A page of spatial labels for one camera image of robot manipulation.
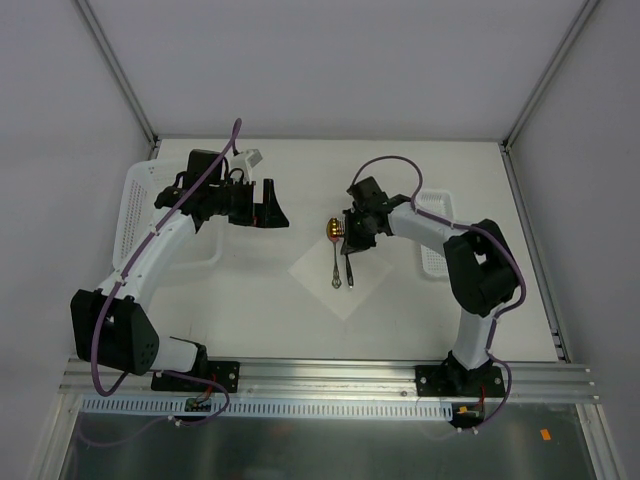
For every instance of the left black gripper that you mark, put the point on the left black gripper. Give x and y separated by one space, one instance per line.
248 203

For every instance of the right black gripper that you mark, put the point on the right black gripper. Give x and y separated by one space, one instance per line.
353 232

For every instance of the silver fork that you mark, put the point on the silver fork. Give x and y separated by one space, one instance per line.
349 270

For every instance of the iridescent gold spoon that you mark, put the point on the iridescent gold spoon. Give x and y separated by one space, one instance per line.
334 232

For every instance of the white paper napkin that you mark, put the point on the white paper napkin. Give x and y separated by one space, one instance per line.
314 270

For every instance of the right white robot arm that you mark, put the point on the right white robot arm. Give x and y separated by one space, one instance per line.
481 270

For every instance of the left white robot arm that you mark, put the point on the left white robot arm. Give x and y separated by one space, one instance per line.
111 326

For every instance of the small white perforated tray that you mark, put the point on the small white perforated tray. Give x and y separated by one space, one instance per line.
438 202

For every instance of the large white perforated basket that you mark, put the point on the large white perforated basket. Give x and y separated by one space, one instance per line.
144 181

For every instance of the aluminium mounting rail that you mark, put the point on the aluminium mounting rail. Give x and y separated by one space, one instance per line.
530 382

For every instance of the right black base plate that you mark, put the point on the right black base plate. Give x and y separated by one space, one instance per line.
447 381

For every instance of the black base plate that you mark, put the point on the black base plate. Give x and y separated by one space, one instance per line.
224 373
447 381

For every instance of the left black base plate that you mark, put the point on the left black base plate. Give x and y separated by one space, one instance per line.
224 373

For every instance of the white slotted cable duct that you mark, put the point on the white slotted cable duct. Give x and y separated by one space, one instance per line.
414 410

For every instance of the left aluminium frame post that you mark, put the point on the left aluminium frame post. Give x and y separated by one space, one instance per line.
105 49

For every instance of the aluminium frame post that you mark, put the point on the aluminium frame post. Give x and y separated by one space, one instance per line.
560 54
105 49

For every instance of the right aluminium frame post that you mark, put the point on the right aluminium frame post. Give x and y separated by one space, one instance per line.
560 54

